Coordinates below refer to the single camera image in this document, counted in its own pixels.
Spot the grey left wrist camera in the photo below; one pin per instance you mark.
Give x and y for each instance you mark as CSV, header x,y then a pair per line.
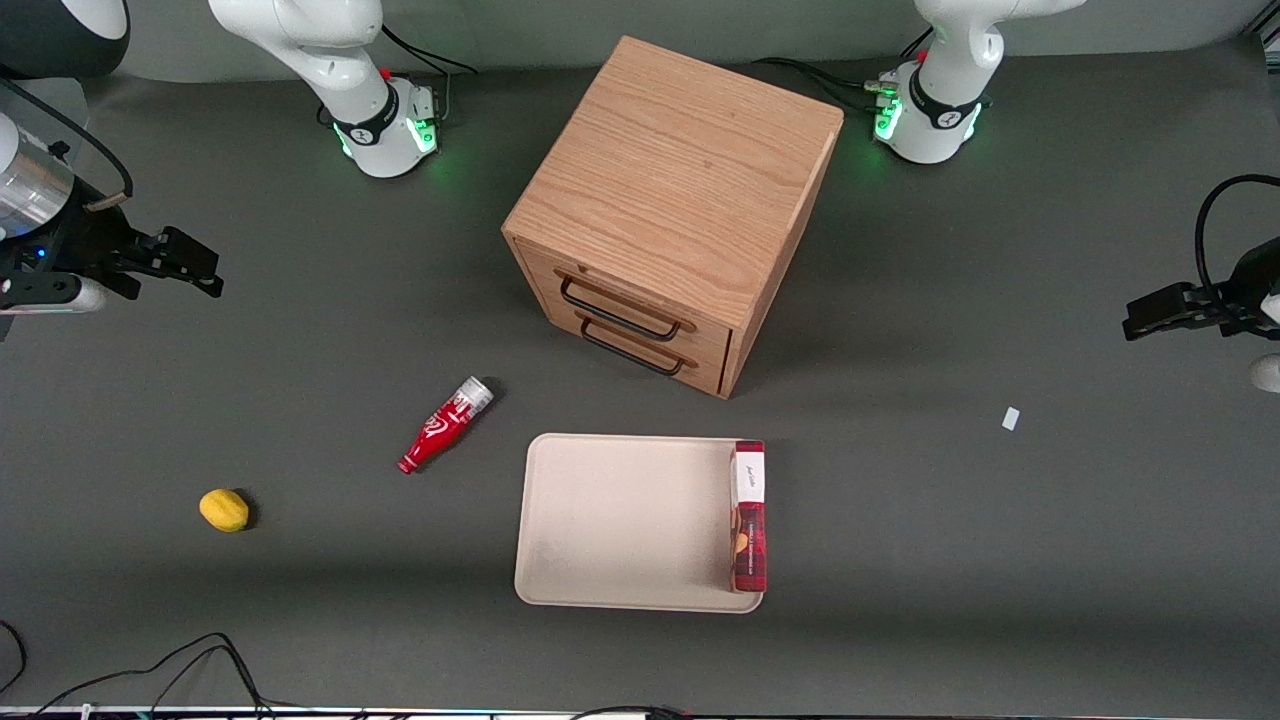
x,y
1268,373

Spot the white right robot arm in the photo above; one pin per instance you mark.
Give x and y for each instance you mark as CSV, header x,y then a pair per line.
x,y
330,50

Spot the red coke bottle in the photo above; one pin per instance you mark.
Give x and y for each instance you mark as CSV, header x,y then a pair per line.
x,y
442,428

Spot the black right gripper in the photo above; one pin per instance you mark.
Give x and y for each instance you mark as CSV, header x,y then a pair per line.
x,y
88,246

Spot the red and white carton box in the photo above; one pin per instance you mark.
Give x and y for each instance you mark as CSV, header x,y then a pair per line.
x,y
750,540

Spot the small white sticker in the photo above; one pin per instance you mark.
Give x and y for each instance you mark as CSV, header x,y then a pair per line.
x,y
1011,418

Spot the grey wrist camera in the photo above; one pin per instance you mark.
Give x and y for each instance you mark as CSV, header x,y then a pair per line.
x,y
1268,373
88,295

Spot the yellow lemon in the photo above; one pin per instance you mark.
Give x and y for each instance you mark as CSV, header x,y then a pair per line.
x,y
224,510

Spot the wooden drawer cabinet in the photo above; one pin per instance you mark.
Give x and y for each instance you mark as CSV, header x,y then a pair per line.
x,y
680,170

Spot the beige plastic tray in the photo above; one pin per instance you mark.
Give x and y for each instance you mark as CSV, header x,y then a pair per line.
x,y
620,520

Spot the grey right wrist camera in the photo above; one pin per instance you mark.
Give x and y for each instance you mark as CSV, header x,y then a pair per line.
x,y
88,295

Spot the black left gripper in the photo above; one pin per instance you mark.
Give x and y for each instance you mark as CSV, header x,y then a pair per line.
x,y
1240,291

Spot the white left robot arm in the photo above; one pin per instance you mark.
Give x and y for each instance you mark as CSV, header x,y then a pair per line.
x,y
950,70

